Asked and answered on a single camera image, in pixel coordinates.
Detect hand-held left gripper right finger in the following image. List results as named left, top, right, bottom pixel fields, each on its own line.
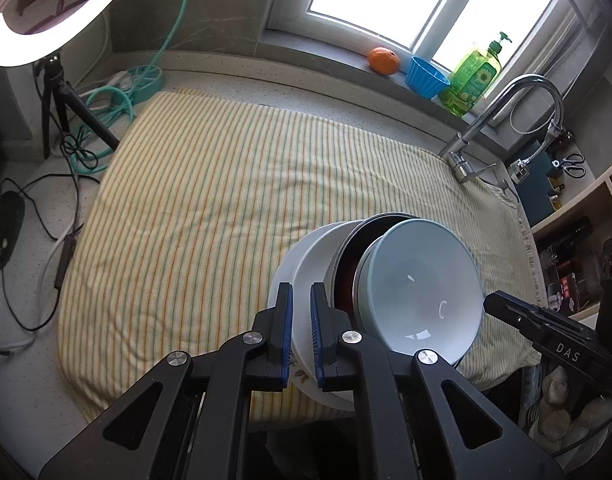
left=310, top=282, right=567, bottom=480

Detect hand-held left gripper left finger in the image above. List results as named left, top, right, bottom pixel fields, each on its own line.
left=38, top=282, right=294, bottom=480

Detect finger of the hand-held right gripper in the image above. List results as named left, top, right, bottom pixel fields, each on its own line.
left=483, top=290, right=547, bottom=343

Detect floral rimmed white plate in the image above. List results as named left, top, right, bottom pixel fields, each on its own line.
left=267, top=225, right=357, bottom=408

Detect red bowl with steel inside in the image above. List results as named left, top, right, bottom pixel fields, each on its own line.
left=335, top=247, right=371, bottom=323

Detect large stainless steel bowl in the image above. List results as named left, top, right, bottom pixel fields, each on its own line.
left=333, top=212, right=421, bottom=321

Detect light blue bowl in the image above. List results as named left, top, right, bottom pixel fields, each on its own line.
left=353, top=217, right=485, bottom=367

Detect person's right hand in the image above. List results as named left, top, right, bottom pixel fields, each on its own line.
left=528, top=367, right=612, bottom=443

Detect white shelf unit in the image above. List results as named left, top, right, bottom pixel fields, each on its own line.
left=530, top=172, right=612, bottom=318

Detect dark teal board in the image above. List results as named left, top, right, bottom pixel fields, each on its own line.
left=516, top=152, right=559, bottom=228

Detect chrome pull-out sprayer head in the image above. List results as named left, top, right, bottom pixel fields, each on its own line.
left=508, top=125, right=574, bottom=181

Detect yellow striped cloth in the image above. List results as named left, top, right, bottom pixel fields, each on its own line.
left=58, top=89, right=544, bottom=423

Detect chrome kitchen faucet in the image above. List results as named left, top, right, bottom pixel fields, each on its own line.
left=437, top=74, right=565, bottom=183

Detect green detergent bottle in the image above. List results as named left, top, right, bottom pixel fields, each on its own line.
left=438, top=31, right=513, bottom=118

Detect blue fluted plastic cup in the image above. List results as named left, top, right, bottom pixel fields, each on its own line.
left=405, top=56, right=451, bottom=101

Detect orange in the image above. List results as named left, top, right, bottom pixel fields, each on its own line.
left=368, top=46, right=401, bottom=76

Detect teal spoked plastic wheel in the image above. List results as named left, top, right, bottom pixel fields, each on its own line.
left=118, top=65, right=165, bottom=106

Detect black oval device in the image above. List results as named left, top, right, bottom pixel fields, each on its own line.
left=0, top=191, right=25, bottom=268

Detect white power strip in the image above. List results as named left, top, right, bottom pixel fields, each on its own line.
left=80, top=71, right=134, bottom=103

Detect black tripod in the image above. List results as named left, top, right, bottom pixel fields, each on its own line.
left=33, top=57, right=120, bottom=161

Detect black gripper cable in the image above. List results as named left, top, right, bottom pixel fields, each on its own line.
left=551, top=400, right=612, bottom=458

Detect black handled scissors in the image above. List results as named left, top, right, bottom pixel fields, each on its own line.
left=553, top=152, right=586, bottom=178

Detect white window frame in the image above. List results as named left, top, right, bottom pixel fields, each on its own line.
left=263, top=0, right=587, bottom=91

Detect green hose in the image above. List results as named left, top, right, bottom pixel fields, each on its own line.
left=68, top=0, right=194, bottom=173

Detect white ring light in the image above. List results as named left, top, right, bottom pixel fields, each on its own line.
left=0, top=0, right=146, bottom=67

